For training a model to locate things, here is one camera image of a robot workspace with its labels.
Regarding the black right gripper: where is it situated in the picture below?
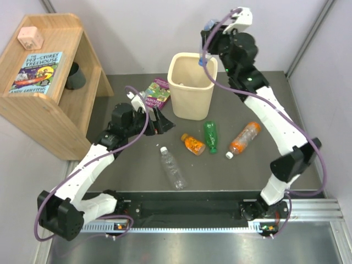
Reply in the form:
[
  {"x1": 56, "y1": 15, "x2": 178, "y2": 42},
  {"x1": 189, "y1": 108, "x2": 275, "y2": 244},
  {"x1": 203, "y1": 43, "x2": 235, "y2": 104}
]
[{"x1": 201, "y1": 24, "x2": 240, "y2": 78}]

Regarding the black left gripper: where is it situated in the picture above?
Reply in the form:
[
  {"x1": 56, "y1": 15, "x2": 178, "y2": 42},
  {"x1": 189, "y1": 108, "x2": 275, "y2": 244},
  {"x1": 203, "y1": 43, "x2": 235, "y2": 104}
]
[{"x1": 124, "y1": 106, "x2": 175, "y2": 138}]

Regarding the clear bottle blue cap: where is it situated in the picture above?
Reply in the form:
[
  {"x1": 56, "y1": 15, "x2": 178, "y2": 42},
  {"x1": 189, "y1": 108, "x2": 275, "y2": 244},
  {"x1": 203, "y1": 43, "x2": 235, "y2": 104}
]
[{"x1": 199, "y1": 19, "x2": 219, "y2": 67}]

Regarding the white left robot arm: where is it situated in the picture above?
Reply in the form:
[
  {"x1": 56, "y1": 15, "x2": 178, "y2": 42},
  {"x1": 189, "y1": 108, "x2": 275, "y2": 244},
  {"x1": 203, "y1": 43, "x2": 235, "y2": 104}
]
[{"x1": 34, "y1": 103, "x2": 175, "y2": 241}]

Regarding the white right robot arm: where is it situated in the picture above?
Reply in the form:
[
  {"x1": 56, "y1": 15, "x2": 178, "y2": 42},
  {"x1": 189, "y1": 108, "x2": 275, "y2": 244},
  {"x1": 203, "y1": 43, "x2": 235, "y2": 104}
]
[{"x1": 201, "y1": 26, "x2": 321, "y2": 220}]

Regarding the cream plastic bin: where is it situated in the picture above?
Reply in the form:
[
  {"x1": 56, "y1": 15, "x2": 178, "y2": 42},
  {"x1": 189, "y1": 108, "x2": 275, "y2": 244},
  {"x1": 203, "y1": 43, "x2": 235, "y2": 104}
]
[{"x1": 167, "y1": 52, "x2": 214, "y2": 121}]

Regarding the purple Treehouse book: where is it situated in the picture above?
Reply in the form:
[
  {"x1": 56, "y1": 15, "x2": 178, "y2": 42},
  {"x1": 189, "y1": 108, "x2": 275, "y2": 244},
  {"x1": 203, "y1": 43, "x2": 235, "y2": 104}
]
[{"x1": 140, "y1": 78, "x2": 171, "y2": 111}]

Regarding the small orange bottle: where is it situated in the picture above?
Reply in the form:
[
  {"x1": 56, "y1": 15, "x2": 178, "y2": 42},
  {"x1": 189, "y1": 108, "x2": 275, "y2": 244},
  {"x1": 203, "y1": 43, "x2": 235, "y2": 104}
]
[{"x1": 180, "y1": 133, "x2": 206, "y2": 156}]

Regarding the green plastic bottle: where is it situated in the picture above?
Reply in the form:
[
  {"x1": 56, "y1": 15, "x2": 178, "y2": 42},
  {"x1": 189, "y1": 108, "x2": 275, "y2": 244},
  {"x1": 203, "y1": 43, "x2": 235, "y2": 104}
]
[{"x1": 203, "y1": 121, "x2": 218, "y2": 154}]

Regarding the orange bottle white cap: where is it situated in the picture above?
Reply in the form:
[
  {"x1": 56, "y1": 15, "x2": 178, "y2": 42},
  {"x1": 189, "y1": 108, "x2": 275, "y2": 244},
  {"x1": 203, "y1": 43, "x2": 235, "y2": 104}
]
[{"x1": 225, "y1": 122, "x2": 261, "y2": 160}]

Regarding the dark grey cup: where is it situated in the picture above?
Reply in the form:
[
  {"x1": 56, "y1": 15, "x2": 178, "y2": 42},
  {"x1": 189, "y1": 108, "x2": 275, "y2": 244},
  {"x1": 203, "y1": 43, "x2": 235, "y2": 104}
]
[{"x1": 65, "y1": 62, "x2": 86, "y2": 90}]

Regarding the wooden shelf unit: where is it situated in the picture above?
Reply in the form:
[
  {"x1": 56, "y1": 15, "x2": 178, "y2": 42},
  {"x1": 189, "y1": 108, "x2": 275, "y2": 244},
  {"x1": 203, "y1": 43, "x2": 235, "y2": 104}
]
[{"x1": 1, "y1": 13, "x2": 114, "y2": 160}]

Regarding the blue Treehouse book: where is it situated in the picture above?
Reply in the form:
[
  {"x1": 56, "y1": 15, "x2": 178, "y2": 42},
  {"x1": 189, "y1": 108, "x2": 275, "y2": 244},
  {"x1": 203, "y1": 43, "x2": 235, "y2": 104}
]
[{"x1": 8, "y1": 52, "x2": 65, "y2": 96}]

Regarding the pink cube block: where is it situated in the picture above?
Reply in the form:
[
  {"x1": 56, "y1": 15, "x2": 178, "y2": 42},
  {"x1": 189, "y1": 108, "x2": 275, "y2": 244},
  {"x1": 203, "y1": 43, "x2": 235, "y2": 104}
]
[{"x1": 17, "y1": 26, "x2": 44, "y2": 50}]

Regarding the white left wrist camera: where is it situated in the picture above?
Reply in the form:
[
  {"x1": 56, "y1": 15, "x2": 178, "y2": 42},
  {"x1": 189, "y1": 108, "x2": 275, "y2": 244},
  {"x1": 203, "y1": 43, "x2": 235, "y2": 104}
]
[{"x1": 127, "y1": 91, "x2": 146, "y2": 112}]

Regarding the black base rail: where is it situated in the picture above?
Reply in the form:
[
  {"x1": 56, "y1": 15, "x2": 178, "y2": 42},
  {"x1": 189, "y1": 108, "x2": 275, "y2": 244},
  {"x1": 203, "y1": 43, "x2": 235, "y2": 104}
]
[{"x1": 92, "y1": 189, "x2": 289, "y2": 229}]

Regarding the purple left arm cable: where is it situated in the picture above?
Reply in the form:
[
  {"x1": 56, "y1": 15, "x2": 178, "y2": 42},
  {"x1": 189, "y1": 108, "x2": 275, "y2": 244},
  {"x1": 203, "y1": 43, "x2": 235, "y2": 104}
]
[{"x1": 33, "y1": 85, "x2": 151, "y2": 243}]

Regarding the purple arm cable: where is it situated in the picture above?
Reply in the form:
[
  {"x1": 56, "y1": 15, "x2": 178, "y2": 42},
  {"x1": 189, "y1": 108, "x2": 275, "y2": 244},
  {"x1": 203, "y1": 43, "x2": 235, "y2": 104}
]
[
  {"x1": 33, "y1": 85, "x2": 151, "y2": 243},
  {"x1": 198, "y1": 8, "x2": 328, "y2": 197}
]

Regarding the aluminium corner post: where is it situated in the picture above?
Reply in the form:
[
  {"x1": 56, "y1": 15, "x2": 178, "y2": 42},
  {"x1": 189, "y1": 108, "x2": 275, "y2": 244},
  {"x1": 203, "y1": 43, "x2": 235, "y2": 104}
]
[{"x1": 285, "y1": 0, "x2": 337, "y2": 80}]

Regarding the white slotted cable duct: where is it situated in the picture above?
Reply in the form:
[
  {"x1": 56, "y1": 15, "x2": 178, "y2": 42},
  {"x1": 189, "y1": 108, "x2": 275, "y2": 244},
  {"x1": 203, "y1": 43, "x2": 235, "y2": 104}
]
[{"x1": 79, "y1": 222, "x2": 265, "y2": 234}]

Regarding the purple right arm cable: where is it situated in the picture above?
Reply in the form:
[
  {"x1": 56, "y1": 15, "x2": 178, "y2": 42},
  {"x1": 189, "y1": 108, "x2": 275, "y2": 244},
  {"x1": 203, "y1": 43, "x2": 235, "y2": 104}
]
[{"x1": 198, "y1": 8, "x2": 328, "y2": 197}]

